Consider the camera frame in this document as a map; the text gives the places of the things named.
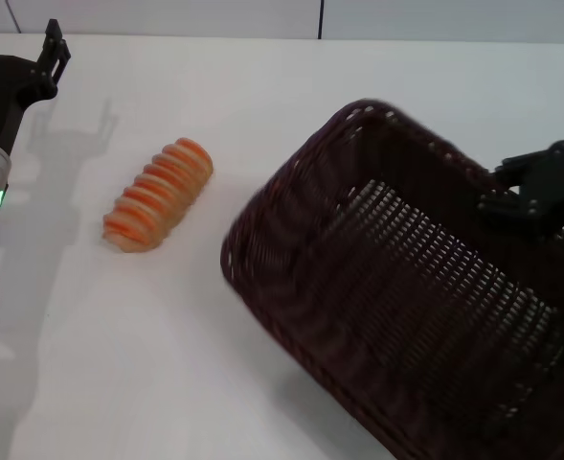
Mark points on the ridged orange striped bread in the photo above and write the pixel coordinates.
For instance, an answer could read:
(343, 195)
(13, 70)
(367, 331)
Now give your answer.
(159, 196)

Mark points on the dark brown woven basket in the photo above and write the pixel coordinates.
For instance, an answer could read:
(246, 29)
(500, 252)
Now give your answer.
(396, 306)

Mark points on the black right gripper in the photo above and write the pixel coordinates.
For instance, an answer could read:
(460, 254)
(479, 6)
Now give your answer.
(561, 187)

